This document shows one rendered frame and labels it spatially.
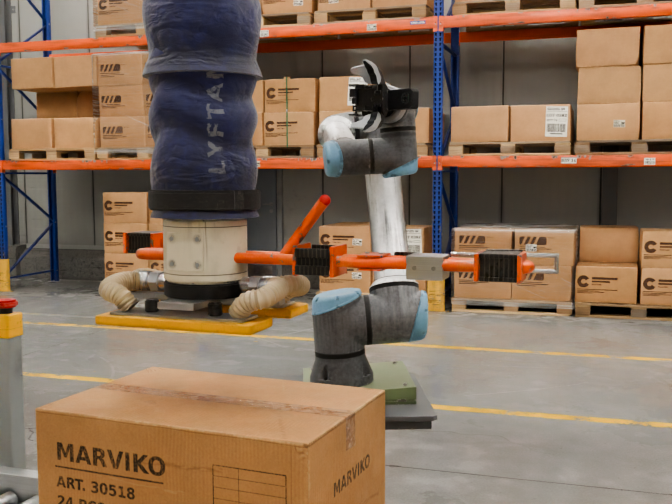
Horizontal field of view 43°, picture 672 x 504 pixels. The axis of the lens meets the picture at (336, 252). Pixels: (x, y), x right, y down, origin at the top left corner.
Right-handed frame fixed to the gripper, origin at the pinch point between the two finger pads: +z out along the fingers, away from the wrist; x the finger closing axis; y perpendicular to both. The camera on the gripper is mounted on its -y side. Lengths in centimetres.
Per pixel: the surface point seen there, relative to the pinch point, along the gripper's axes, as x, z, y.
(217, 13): 13.0, 31.7, 19.4
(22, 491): -102, -5, 100
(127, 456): -70, 42, 34
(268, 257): -33.1, 26.0, 12.0
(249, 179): -18.0, 24.3, 16.7
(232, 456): -67, 44, 12
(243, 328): -45, 37, 12
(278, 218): -71, -803, 369
